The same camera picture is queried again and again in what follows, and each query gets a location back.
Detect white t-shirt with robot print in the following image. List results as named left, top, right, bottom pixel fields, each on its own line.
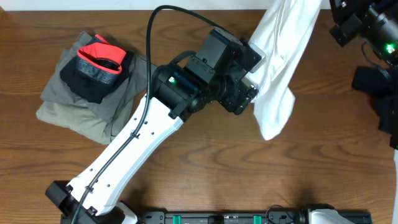
left=248, top=0, right=322, bottom=141

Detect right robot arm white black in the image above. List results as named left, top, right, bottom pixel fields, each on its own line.
left=330, top=0, right=397, bottom=164

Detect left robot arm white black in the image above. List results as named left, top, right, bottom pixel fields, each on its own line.
left=45, top=27, right=265, bottom=224

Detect black garment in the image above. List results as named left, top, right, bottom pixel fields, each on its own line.
left=352, top=67, right=397, bottom=149

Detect folded black red shorts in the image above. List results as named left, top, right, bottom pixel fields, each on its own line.
left=60, top=35, right=134, bottom=104

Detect folded grey olive garment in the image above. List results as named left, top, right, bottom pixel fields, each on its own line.
left=36, top=31, right=147, bottom=144

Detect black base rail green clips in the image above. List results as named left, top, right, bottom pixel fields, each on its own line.
left=137, top=203, right=373, bottom=224

